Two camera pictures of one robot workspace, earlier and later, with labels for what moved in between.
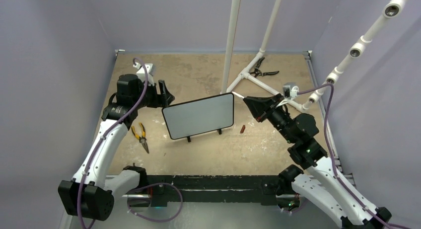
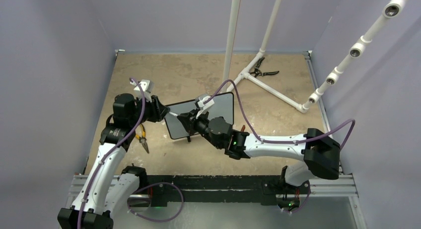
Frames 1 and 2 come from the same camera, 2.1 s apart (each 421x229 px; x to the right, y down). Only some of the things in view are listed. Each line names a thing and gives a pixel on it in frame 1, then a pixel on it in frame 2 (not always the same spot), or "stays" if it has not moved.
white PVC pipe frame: x=226 y=87 stays
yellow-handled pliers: x=142 y=139 stays
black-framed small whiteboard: x=184 y=119 stays
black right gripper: x=262 y=107 -> x=189 y=121
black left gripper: x=163 y=99 -> x=158 y=111
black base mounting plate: x=164 y=189 stays
